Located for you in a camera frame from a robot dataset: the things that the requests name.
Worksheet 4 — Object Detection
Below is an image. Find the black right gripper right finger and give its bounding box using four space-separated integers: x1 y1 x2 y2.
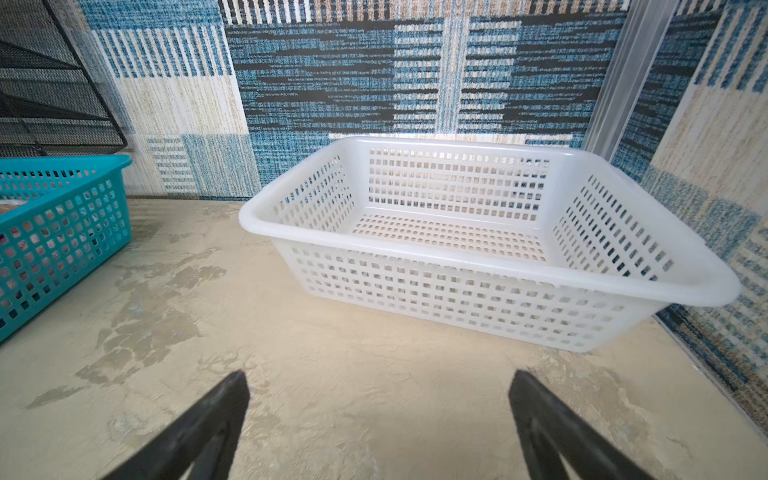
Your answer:
508 370 651 479

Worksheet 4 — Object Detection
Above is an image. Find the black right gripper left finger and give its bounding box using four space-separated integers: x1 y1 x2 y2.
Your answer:
105 370 250 479

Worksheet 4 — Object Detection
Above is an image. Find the white plastic basket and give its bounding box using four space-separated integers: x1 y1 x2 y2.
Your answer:
238 137 741 353

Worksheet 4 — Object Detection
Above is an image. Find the teal plastic basket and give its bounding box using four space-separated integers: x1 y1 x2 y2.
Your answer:
1 155 132 339

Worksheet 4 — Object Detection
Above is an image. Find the black wire shelf rack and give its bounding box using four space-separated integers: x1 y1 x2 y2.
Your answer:
1 1 128 158

